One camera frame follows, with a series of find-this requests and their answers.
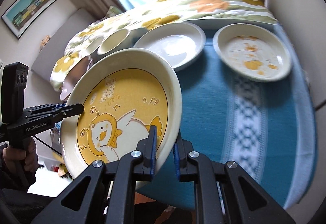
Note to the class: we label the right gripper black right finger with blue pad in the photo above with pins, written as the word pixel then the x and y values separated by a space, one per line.
pixel 225 192

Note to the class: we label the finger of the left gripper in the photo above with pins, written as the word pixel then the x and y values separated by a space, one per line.
pixel 57 115
pixel 42 109

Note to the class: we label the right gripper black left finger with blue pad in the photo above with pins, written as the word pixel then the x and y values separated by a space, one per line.
pixel 105 192

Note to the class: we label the pink handled bowl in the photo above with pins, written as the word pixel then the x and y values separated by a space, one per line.
pixel 74 76

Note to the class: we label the yellow bear duck plate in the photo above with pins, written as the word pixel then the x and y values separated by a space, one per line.
pixel 123 95

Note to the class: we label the small white bowl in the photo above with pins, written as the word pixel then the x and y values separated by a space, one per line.
pixel 94 45

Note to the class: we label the cream ceramic bowl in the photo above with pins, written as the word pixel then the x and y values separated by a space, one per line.
pixel 117 41

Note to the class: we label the plain white deep plate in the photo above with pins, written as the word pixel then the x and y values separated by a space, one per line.
pixel 180 44

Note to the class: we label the white duck cartoon plate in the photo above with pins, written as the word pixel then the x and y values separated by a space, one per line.
pixel 253 52

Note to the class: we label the person's left hand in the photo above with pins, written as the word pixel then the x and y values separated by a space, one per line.
pixel 29 157

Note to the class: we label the grey padded headboard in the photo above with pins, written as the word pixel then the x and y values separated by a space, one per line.
pixel 55 47

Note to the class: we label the small plush toy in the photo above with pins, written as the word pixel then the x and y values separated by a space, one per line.
pixel 44 41

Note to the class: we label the blue patterned tablecloth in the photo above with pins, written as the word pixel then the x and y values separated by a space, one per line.
pixel 267 128

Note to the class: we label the framed harbour houses picture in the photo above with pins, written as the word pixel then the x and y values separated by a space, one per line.
pixel 22 13

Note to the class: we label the green patterned pillow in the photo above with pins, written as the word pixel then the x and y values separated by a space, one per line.
pixel 112 11

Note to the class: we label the floral striped duvet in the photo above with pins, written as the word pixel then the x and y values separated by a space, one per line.
pixel 152 15

